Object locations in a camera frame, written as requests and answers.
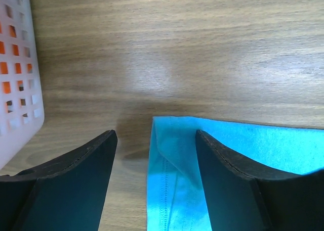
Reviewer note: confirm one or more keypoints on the white plastic laundry basket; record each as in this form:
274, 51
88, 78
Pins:
22, 108

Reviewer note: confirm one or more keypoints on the cyan blue t-shirt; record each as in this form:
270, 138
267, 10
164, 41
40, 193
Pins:
175, 194

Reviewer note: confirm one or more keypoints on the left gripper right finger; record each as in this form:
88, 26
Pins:
242, 194

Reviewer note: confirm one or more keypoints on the orange t-shirt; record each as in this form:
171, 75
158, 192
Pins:
17, 63

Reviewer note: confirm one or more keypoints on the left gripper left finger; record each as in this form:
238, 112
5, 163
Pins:
65, 193

